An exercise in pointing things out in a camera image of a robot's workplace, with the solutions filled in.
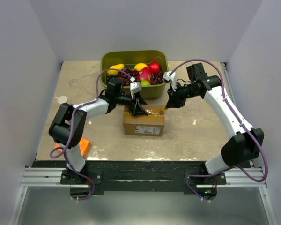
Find yellow utility knife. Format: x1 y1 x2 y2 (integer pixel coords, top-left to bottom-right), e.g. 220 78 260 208
159 105 167 115

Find brown taped cardboard box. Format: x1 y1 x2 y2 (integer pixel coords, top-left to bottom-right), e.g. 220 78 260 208
123 104 165 136

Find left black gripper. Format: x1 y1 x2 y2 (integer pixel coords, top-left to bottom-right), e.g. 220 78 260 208
115 91 148 116

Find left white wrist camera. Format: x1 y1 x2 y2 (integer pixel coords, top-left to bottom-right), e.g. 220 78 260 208
130 77 142 98

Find yellow lemon fruit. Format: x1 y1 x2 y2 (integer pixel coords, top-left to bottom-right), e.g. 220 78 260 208
134 63 148 71

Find red grape bunch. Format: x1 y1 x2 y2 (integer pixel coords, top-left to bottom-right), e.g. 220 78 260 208
118 68 139 86

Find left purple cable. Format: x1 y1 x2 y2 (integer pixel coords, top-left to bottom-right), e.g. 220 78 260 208
49 68 136 201

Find red apple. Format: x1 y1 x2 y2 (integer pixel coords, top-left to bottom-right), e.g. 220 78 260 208
148 62 160 75

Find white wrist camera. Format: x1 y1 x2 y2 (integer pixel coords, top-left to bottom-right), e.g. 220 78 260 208
163 71 177 91
130 77 142 98

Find green lime fruit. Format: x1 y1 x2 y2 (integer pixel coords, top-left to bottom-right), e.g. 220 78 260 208
140 80 151 87

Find yellow mango fruit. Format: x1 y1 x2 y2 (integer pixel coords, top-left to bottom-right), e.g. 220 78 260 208
107 64 125 76

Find olive green plastic bin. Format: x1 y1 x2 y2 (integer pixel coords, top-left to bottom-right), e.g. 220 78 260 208
101 50 169 99

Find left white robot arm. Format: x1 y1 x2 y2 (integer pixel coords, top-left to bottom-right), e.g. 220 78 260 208
49 78 148 184

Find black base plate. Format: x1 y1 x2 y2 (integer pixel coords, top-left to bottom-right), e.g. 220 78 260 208
32 160 226 198

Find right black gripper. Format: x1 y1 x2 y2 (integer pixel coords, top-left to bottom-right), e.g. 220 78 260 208
167 82 200 108

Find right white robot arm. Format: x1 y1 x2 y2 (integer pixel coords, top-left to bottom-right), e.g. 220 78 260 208
163 63 264 184

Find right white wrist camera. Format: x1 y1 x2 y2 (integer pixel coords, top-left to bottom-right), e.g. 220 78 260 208
163 71 177 91

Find orange patterned block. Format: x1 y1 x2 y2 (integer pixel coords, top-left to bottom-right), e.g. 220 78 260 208
54 138 91 157

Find bottle with beige cap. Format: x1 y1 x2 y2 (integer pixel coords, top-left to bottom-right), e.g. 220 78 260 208
55 96 68 104

